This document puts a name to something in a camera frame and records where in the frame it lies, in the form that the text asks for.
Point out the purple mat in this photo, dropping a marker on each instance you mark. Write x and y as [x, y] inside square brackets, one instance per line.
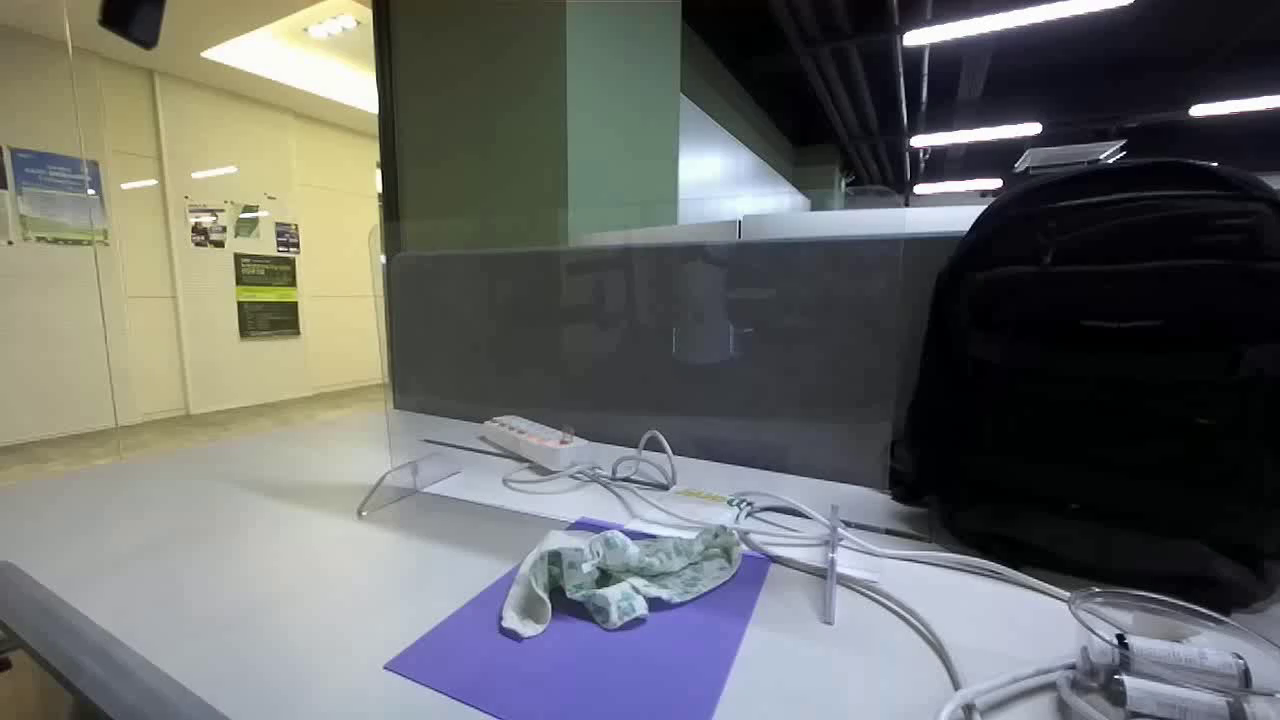
[669, 667]

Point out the black backpack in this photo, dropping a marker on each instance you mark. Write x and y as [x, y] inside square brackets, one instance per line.
[1099, 385]

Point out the white plug adapters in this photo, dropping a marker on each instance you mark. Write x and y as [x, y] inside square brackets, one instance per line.
[1174, 682]

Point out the white and green cloth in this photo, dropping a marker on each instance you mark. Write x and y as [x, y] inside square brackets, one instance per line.
[615, 577]

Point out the white power strip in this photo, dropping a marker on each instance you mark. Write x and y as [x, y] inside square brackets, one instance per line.
[542, 444]

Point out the grey desk partition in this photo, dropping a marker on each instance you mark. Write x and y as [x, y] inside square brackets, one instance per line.
[664, 333]

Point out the blue wall poster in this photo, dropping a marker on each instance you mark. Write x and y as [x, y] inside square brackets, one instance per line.
[59, 199]

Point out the green and black wall poster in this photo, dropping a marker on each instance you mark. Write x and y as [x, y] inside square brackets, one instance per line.
[265, 297]

